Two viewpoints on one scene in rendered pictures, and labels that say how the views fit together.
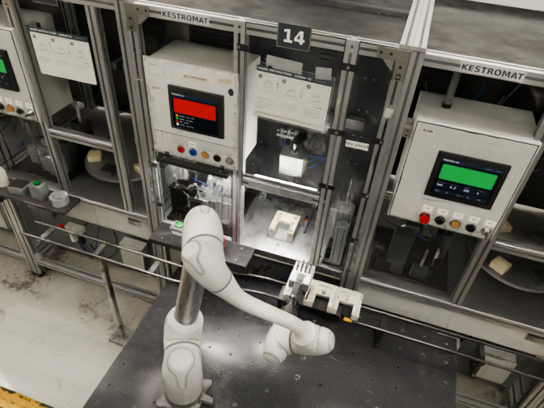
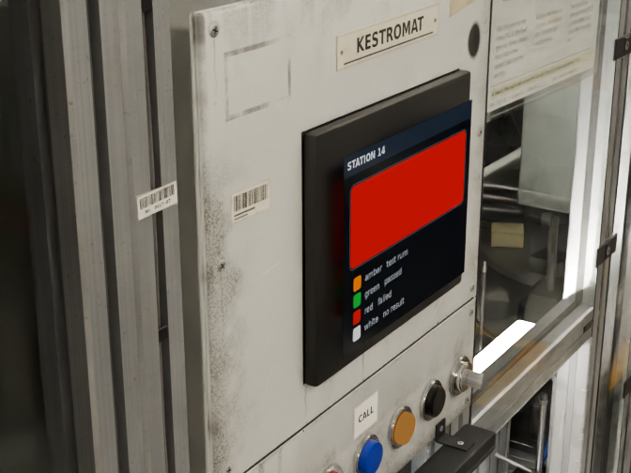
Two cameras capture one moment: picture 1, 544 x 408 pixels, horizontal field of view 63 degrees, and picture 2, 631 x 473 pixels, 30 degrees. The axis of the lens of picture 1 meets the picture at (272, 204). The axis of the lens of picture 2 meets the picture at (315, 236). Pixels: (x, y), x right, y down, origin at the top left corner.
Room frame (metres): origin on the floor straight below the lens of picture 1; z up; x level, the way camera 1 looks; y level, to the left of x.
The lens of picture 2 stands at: (1.45, 1.24, 1.95)
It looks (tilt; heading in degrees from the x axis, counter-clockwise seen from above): 20 degrees down; 287
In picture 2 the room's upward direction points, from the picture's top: straight up
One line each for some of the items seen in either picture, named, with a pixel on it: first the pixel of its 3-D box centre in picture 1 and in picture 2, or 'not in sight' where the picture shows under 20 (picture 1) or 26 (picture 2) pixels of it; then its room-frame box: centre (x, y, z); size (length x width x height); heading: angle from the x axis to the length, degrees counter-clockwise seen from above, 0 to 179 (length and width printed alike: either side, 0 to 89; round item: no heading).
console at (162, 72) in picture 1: (203, 105); (253, 233); (1.79, 0.34, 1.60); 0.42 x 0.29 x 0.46; 74
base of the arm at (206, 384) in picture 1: (189, 392); not in sight; (0.92, 0.29, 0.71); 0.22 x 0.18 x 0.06; 74
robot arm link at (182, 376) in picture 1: (182, 371); not in sight; (0.93, 0.31, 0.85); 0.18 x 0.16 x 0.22; 12
